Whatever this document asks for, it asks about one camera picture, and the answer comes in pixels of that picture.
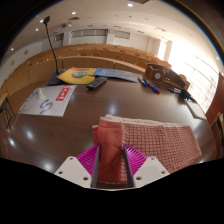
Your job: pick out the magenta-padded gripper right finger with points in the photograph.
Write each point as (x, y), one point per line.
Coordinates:
(150, 170)

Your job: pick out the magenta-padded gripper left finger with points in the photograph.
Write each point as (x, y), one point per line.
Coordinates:
(75, 168)

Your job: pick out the red checkered towel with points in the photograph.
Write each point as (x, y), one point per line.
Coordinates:
(153, 140)

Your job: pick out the white poster with red print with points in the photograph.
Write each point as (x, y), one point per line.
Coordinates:
(46, 101)

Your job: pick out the wooden shelf unit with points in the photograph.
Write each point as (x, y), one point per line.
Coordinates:
(219, 133)

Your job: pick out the black pen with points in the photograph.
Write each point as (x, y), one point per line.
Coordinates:
(174, 90)

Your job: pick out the black whiteboard eraser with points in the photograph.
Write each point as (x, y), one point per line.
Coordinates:
(186, 94)

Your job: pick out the blue marker pen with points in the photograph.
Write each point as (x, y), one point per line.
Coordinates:
(149, 84)
(142, 81)

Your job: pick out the black remote control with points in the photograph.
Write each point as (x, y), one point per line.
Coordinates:
(96, 83)

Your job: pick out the black-legged wooden side table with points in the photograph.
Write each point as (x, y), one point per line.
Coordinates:
(6, 110)

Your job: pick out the black gooseneck table microphone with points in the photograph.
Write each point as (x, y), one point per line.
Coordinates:
(56, 79)

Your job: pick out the wooden desk organizer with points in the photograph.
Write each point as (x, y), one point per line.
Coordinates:
(166, 77)

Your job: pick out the blue booklet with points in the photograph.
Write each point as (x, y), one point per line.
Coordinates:
(116, 74)

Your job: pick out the wooden auditorium seat rows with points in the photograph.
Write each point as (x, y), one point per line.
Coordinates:
(86, 61)

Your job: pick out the recessed ceiling lights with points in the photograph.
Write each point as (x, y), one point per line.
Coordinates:
(130, 4)

